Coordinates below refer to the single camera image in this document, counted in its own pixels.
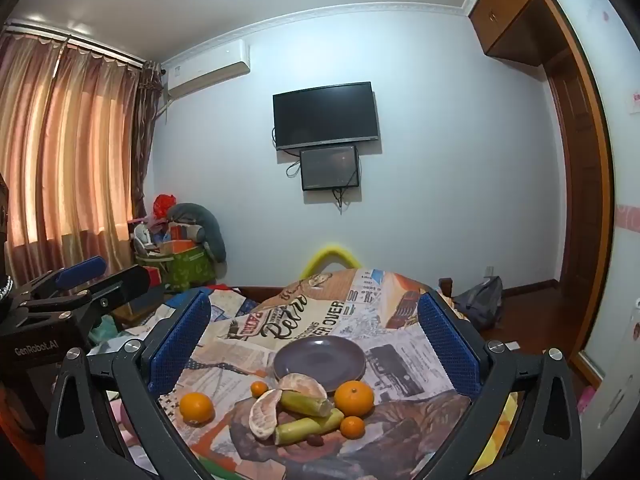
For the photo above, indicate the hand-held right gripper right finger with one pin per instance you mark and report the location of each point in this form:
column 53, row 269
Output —
column 447, row 347

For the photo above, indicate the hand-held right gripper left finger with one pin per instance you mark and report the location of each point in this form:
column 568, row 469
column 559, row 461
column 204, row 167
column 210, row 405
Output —
column 180, row 347

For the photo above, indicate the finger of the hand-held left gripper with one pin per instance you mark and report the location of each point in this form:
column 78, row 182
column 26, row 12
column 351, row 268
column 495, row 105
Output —
column 80, row 270
column 125, row 280

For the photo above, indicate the small mandarin orange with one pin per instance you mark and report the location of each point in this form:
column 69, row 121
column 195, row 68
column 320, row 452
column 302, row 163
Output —
column 352, row 427
column 259, row 390

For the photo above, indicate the large orange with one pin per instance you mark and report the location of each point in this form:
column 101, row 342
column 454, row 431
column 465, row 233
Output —
column 354, row 399

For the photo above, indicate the peeled pomelo segment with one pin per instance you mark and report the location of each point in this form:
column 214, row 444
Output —
column 264, row 415
column 302, row 385

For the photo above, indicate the purple plate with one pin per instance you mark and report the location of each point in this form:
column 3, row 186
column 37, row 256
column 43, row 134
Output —
column 320, row 357

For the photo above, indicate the green sugarcane piece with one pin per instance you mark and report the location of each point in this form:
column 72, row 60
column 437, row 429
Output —
column 305, row 404
column 305, row 428

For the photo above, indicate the dark red date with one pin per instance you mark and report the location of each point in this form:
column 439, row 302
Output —
column 314, row 441

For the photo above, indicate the white toy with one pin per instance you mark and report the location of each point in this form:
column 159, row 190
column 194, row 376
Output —
column 142, row 235

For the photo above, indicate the blue cloth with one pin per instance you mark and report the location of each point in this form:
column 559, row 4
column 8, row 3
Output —
column 177, row 299

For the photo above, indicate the printed newspaper pattern tablecloth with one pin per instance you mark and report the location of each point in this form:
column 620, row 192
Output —
column 400, row 360

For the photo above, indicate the teal cloth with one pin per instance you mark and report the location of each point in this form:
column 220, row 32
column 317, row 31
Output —
column 104, row 332

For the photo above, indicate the grey backpack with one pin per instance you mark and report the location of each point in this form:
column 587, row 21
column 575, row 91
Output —
column 480, row 300

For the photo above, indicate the medium orange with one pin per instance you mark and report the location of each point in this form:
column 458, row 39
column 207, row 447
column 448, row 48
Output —
column 196, row 407

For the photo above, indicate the green cardboard box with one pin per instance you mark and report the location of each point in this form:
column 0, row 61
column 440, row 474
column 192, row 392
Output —
column 190, row 265

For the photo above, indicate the orange box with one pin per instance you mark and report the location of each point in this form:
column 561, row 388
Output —
column 180, row 234

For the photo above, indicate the red plastic bag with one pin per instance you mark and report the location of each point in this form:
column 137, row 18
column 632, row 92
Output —
column 162, row 206

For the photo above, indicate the grey plush toy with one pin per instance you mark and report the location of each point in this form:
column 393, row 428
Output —
column 200, row 220

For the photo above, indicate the peach curtain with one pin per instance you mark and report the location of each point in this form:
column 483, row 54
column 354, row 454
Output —
column 75, row 150

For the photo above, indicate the brown patterned curtain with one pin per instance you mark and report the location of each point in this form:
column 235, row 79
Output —
column 142, row 135

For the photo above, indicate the pink plastic item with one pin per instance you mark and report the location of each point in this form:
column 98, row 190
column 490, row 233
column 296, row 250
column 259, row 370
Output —
column 586, row 399

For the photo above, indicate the yellow foam chair back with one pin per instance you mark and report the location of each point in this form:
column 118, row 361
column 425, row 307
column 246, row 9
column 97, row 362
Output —
column 330, row 250

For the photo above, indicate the white air conditioner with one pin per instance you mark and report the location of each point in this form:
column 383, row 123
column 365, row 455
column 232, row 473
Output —
column 210, row 72

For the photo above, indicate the white door with stickers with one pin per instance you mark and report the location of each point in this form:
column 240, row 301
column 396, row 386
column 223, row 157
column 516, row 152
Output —
column 625, row 185

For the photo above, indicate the wooden overhead cabinet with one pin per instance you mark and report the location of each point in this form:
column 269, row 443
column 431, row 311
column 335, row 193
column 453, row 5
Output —
column 505, row 15

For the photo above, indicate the wooden chair post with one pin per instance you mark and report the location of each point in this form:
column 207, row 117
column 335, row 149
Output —
column 446, row 287

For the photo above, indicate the wooden door frame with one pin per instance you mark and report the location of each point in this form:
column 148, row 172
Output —
column 580, row 185

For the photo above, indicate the small black wall monitor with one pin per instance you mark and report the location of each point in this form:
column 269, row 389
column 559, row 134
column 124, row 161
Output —
column 330, row 167

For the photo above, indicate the black wall television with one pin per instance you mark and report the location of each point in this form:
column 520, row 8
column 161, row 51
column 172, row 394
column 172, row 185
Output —
column 325, row 115

